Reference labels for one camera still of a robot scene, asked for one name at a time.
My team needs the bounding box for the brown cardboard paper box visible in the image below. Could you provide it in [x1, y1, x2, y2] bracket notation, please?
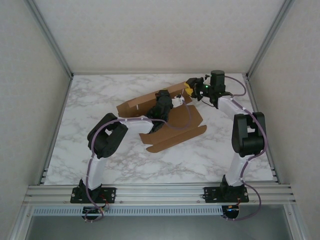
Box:
[116, 80, 208, 154]

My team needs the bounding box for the small controller circuit board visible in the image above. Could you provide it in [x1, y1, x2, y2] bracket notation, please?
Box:
[223, 204, 241, 219]
[82, 206, 106, 216]

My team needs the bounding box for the aluminium side rail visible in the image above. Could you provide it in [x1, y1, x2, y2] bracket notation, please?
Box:
[37, 74, 75, 186]
[242, 74, 281, 185]

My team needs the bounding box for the aluminium frame post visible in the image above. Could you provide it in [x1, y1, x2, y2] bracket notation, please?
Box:
[245, 0, 296, 80]
[23, 0, 75, 79]

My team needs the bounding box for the aluminium table edge rail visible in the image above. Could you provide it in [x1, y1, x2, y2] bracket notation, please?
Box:
[23, 184, 297, 207]

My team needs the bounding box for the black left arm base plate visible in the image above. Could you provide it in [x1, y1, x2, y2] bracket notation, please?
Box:
[70, 186, 118, 204]

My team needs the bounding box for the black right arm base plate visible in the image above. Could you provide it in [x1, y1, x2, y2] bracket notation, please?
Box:
[203, 186, 250, 204]

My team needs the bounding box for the grey slotted cable duct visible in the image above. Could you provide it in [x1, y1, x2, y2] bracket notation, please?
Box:
[32, 206, 223, 217]

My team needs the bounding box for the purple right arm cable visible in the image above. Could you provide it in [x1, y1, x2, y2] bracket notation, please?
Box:
[221, 76, 266, 222]

